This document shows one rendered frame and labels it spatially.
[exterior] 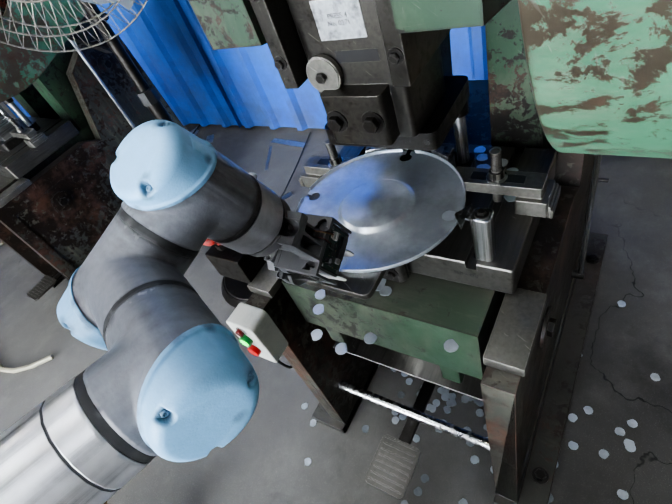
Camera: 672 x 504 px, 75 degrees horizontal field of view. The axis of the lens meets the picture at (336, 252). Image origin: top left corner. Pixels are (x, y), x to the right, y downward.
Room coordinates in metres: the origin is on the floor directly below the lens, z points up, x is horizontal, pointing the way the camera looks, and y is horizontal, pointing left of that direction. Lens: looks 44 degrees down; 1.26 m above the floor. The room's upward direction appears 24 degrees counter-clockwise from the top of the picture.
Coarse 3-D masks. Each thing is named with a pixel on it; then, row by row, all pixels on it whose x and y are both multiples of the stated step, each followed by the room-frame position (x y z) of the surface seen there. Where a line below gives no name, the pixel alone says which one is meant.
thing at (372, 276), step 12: (348, 276) 0.43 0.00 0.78; (360, 276) 0.42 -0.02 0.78; (372, 276) 0.42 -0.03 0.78; (384, 276) 0.51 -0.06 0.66; (396, 276) 0.49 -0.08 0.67; (408, 276) 0.49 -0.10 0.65; (324, 288) 0.44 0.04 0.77; (336, 288) 0.42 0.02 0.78; (348, 288) 0.41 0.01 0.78; (360, 288) 0.40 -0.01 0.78; (372, 288) 0.40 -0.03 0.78
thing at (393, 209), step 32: (352, 160) 0.70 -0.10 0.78; (384, 160) 0.66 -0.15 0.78; (416, 160) 0.62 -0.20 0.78; (320, 192) 0.65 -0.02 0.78; (352, 192) 0.60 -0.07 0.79; (384, 192) 0.57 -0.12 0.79; (416, 192) 0.54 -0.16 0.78; (448, 192) 0.51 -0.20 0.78; (352, 224) 0.53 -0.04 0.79; (384, 224) 0.50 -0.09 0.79; (416, 224) 0.47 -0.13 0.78; (448, 224) 0.45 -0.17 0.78; (352, 256) 0.47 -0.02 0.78; (384, 256) 0.44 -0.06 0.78; (416, 256) 0.41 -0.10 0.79
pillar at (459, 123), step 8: (456, 120) 0.62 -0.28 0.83; (464, 120) 0.61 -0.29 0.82; (456, 128) 0.62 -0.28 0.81; (464, 128) 0.61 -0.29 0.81; (456, 136) 0.62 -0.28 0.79; (464, 136) 0.61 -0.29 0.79; (456, 144) 0.62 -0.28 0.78; (464, 144) 0.61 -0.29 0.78; (464, 152) 0.61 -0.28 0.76; (464, 160) 0.61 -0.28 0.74
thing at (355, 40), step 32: (288, 0) 0.63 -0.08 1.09; (320, 0) 0.59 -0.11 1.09; (352, 0) 0.56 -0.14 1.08; (320, 32) 0.61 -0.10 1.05; (352, 32) 0.57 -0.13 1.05; (320, 64) 0.60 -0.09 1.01; (352, 64) 0.58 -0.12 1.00; (384, 64) 0.55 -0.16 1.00; (320, 96) 0.60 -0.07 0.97; (352, 96) 0.56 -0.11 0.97; (384, 96) 0.53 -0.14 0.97; (416, 96) 0.54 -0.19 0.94; (352, 128) 0.57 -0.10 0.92; (384, 128) 0.53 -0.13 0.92; (416, 128) 0.53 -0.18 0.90
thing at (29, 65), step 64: (0, 0) 1.76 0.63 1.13; (64, 0) 1.80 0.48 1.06; (0, 64) 1.61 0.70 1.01; (64, 64) 2.00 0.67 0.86; (0, 128) 1.88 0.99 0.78; (64, 128) 1.86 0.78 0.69; (128, 128) 1.96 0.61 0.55; (0, 192) 1.66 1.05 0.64; (64, 192) 1.71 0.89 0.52; (64, 256) 1.60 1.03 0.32
